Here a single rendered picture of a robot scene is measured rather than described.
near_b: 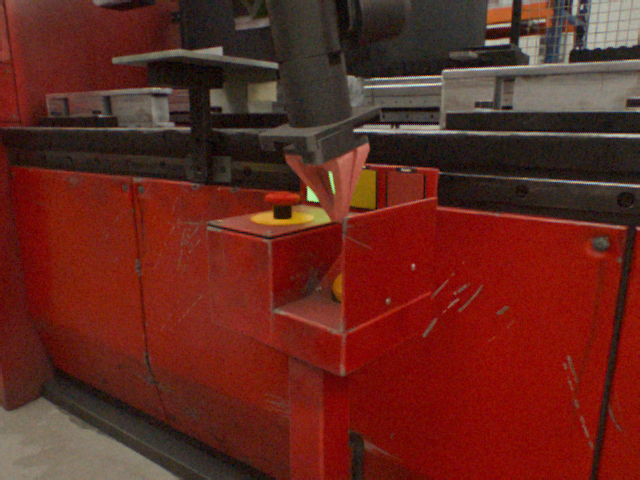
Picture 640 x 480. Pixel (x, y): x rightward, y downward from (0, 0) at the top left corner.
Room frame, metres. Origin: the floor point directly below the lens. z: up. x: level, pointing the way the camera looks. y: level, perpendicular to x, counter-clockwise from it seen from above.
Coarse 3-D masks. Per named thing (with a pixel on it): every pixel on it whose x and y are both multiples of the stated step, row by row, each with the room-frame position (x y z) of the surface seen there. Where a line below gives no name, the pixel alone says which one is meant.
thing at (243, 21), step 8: (232, 0) 1.13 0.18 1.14; (232, 8) 1.13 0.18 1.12; (240, 8) 1.12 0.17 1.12; (232, 16) 1.13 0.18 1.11; (240, 16) 1.12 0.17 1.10; (248, 16) 1.11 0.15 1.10; (240, 24) 1.13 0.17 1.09; (248, 24) 1.12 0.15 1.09; (256, 24) 1.10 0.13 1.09; (264, 24) 1.09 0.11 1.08
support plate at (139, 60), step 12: (120, 60) 0.91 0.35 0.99; (132, 60) 0.89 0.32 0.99; (144, 60) 0.88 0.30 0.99; (156, 60) 0.88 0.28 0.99; (168, 60) 0.89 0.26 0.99; (180, 60) 0.89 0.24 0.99; (192, 60) 0.89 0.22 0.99; (204, 60) 0.89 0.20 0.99; (216, 60) 0.89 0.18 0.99; (228, 60) 0.92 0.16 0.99; (240, 60) 0.94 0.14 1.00; (252, 60) 0.97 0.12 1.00; (228, 72) 1.10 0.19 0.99; (240, 72) 1.11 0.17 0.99
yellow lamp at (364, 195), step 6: (360, 174) 0.59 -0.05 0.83; (366, 174) 0.58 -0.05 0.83; (372, 174) 0.58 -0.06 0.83; (360, 180) 0.59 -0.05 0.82; (366, 180) 0.58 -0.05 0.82; (372, 180) 0.58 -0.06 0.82; (360, 186) 0.59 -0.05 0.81; (366, 186) 0.58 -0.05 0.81; (372, 186) 0.58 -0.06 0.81; (354, 192) 0.60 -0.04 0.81; (360, 192) 0.59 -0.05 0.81; (366, 192) 0.58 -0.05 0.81; (372, 192) 0.58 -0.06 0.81; (354, 198) 0.60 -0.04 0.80; (360, 198) 0.59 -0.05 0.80; (366, 198) 0.58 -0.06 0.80; (372, 198) 0.58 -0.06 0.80; (354, 204) 0.59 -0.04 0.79; (360, 204) 0.59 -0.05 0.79; (366, 204) 0.58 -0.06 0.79; (372, 204) 0.58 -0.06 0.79
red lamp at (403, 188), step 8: (392, 176) 0.56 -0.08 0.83; (400, 176) 0.55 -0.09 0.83; (408, 176) 0.55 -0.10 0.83; (416, 176) 0.54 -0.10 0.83; (392, 184) 0.56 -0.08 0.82; (400, 184) 0.55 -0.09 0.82; (408, 184) 0.55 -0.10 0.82; (416, 184) 0.54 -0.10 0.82; (392, 192) 0.56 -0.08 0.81; (400, 192) 0.55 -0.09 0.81; (408, 192) 0.55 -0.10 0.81; (416, 192) 0.54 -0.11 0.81; (392, 200) 0.56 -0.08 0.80; (400, 200) 0.55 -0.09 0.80; (408, 200) 0.55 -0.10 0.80; (416, 200) 0.54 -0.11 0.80
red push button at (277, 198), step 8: (280, 192) 0.56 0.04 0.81; (288, 192) 0.57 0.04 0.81; (272, 200) 0.54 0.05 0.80; (280, 200) 0.54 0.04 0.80; (288, 200) 0.54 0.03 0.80; (296, 200) 0.55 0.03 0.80; (272, 208) 0.56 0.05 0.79; (280, 208) 0.55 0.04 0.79; (288, 208) 0.55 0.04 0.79; (280, 216) 0.55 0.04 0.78; (288, 216) 0.55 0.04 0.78
